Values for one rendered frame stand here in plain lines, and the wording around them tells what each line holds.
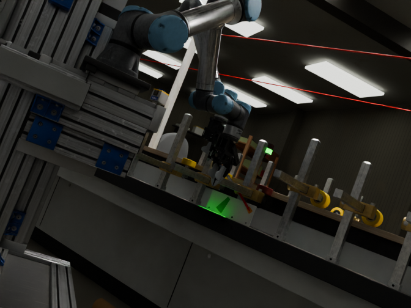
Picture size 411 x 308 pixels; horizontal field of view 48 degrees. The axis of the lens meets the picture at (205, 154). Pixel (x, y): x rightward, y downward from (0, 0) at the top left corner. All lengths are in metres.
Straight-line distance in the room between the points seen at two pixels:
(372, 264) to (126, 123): 1.22
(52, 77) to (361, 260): 1.48
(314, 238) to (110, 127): 1.15
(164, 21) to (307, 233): 1.25
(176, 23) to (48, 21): 0.49
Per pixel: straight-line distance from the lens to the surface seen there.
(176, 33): 1.48
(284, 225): 2.05
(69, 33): 1.73
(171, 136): 8.35
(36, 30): 1.73
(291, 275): 2.04
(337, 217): 2.14
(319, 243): 2.21
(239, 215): 2.15
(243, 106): 1.88
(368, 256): 2.15
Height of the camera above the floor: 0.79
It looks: 4 degrees up
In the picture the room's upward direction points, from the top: 21 degrees clockwise
